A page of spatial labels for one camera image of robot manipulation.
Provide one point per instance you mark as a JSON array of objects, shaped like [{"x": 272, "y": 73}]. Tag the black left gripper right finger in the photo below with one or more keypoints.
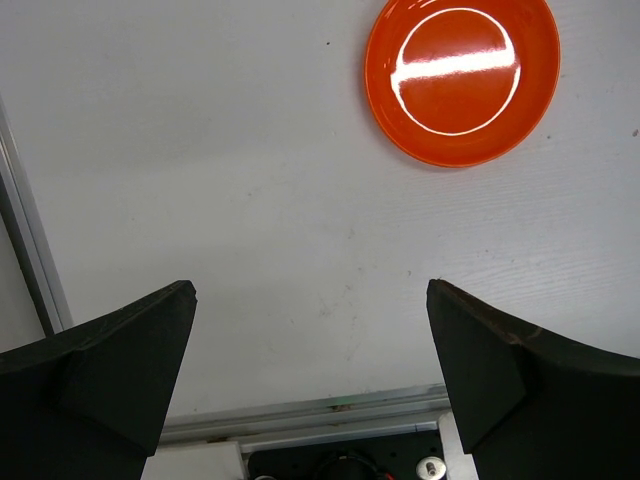
[{"x": 530, "y": 403}]

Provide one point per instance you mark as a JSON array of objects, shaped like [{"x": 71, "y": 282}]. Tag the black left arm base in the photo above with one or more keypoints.
[{"x": 415, "y": 455}]

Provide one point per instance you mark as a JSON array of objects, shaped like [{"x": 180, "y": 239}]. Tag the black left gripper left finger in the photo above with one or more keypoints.
[{"x": 91, "y": 402}]

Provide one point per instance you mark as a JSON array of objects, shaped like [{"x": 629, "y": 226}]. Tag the orange plate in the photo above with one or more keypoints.
[{"x": 459, "y": 83}]

